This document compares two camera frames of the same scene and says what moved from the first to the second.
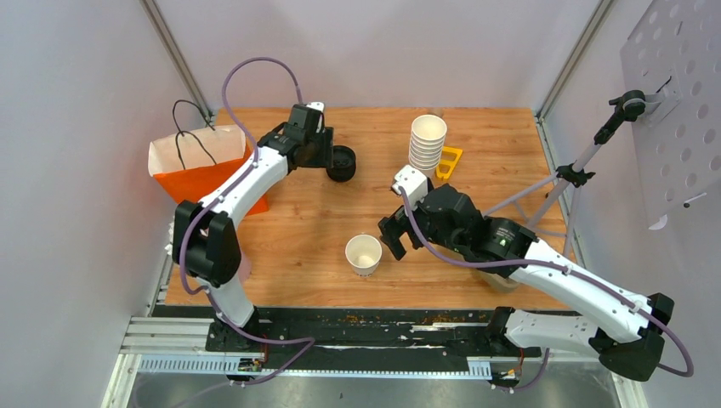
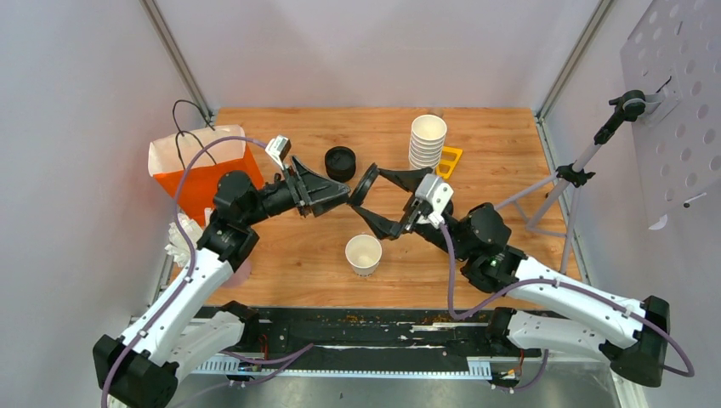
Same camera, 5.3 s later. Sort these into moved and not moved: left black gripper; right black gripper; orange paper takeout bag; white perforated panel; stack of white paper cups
Moved: right black gripper; left black gripper
Not moved: white perforated panel; orange paper takeout bag; stack of white paper cups
